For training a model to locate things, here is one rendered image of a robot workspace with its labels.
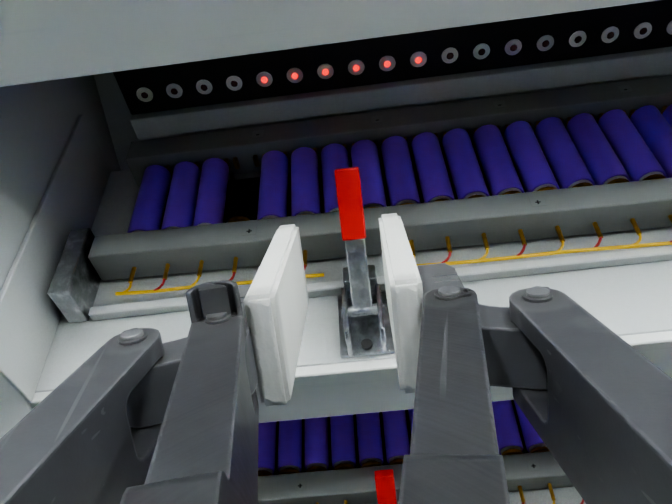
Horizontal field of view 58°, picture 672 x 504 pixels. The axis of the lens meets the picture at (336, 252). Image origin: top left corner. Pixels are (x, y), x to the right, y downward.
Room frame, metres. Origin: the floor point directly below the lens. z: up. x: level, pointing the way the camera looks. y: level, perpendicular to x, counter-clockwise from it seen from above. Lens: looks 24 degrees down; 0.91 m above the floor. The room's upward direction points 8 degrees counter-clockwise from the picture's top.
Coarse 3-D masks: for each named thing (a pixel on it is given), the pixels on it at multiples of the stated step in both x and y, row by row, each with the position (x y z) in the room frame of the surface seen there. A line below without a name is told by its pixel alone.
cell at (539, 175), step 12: (504, 132) 0.39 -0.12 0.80; (516, 132) 0.38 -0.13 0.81; (528, 132) 0.38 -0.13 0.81; (516, 144) 0.37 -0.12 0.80; (528, 144) 0.37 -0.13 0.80; (516, 156) 0.37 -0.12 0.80; (528, 156) 0.36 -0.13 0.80; (540, 156) 0.35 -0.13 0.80; (528, 168) 0.35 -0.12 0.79; (540, 168) 0.34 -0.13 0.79; (528, 180) 0.34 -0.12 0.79; (540, 180) 0.33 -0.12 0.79; (552, 180) 0.33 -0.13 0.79
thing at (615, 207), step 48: (528, 192) 0.32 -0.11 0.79; (576, 192) 0.32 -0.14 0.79; (624, 192) 0.31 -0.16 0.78; (96, 240) 0.34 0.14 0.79; (144, 240) 0.33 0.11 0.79; (192, 240) 0.33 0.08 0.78; (240, 240) 0.32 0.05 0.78; (336, 240) 0.32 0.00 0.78; (432, 240) 0.32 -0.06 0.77; (480, 240) 0.31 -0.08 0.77
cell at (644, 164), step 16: (608, 112) 0.38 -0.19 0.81; (624, 112) 0.38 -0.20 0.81; (608, 128) 0.38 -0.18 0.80; (624, 128) 0.37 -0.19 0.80; (624, 144) 0.36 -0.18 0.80; (640, 144) 0.35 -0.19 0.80; (624, 160) 0.35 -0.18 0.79; (640, 160) 0.34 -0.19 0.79; (656, 160) 0.34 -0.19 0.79; (640, 176) 0.33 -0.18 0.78
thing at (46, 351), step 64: (576, 64) 0.40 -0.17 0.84; (640, 64) 0.40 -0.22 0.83; (192, 128) 0.43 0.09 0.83; (64, 192) 0.37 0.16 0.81; (128, 192) 0.41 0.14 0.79; (64, 256) 0.33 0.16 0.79; (0, 320) 0.27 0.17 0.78; (64, 320) 0.31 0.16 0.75; (128, 320) 0.31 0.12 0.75; (320, 320) 0.29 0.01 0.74; (640, 320) 0.26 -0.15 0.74; (320, 384) 0.26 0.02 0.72; (384, 384) 0.26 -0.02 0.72
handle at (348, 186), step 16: (336, 176) 0.28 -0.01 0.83; (352, 176) 0.28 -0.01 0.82; (352, 192) 0.28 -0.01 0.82; (352, 208) 0.28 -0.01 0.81; (352, 224) 0.27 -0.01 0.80; (352, 240) 0.28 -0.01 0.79; (352, 256) 0.27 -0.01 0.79; (352, 272) 0.27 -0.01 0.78; (368, 272) 0.27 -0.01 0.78; (352, 288) 0.27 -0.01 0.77; (368, 288) 0.27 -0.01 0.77; (352, 304) 0.27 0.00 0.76; (368, 304) 0.27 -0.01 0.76
